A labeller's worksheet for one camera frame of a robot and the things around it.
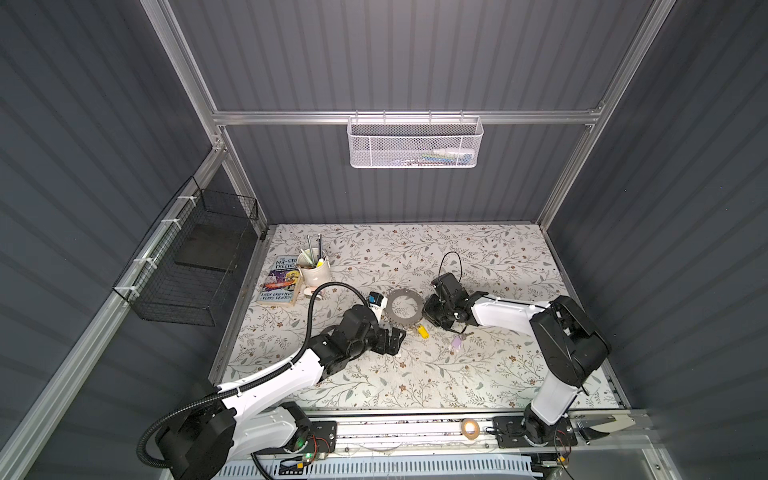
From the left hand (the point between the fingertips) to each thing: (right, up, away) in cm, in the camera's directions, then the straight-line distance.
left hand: (393, 329), depth 81 cm
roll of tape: (+20, -24, -6) cm, 32 cm away
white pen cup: (-25, +16, +13) cm, 32 cm away
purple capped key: (+19, -6, +8) cm, 22 cm away
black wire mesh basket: (-53, +16, -8) cm, 56 cm away
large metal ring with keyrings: (-1, +4, +15) cm, 15 cm away
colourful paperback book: (-38, +11, +20) cm, 44 cm away
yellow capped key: (+9, -3, +10) cm, 14 cm away
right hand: (+9, +2, +12) cm, 15 cm away
